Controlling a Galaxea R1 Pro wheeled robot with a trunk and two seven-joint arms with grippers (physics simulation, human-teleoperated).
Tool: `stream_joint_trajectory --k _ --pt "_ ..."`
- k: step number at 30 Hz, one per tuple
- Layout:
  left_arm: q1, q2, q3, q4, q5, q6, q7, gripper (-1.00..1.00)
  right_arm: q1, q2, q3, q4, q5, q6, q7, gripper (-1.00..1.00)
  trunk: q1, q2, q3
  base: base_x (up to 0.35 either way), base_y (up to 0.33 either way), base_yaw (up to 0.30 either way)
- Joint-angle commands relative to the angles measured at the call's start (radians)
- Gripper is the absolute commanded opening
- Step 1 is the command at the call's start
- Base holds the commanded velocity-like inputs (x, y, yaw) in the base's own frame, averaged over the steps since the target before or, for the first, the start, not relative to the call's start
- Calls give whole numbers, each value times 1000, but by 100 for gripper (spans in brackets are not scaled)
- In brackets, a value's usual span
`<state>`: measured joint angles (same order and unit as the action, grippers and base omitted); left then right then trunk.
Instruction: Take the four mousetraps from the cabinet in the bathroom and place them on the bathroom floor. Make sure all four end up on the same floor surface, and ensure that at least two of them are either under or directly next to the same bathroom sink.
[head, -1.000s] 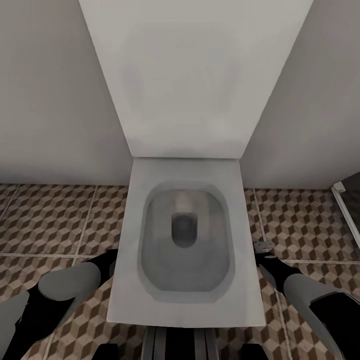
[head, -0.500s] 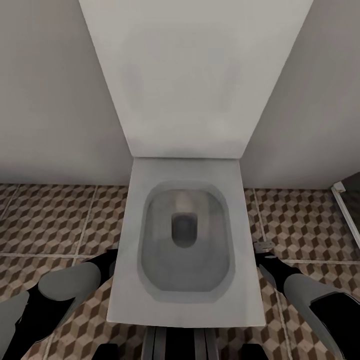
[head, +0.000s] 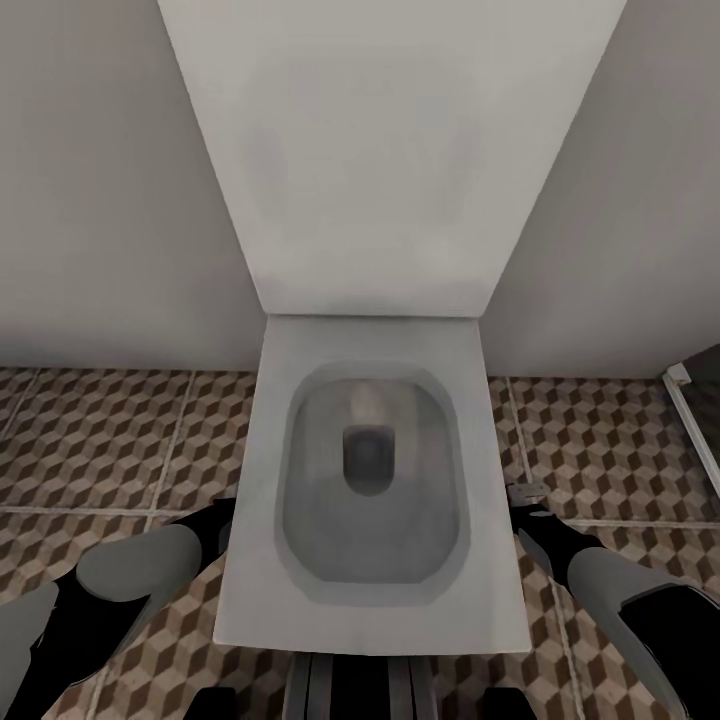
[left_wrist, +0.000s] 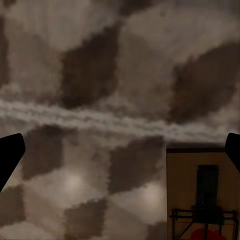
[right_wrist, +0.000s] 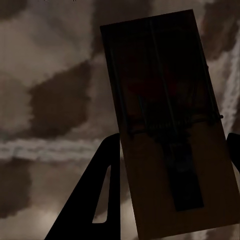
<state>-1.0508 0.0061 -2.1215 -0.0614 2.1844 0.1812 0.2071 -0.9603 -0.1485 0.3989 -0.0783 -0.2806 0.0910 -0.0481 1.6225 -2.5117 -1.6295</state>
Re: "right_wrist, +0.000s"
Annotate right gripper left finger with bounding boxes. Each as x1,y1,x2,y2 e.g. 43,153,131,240
45,133,121,240

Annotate mousetrap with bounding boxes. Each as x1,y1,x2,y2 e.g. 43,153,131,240
100,9,240,240

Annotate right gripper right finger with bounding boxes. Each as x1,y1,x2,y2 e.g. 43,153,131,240
226,132,240,172

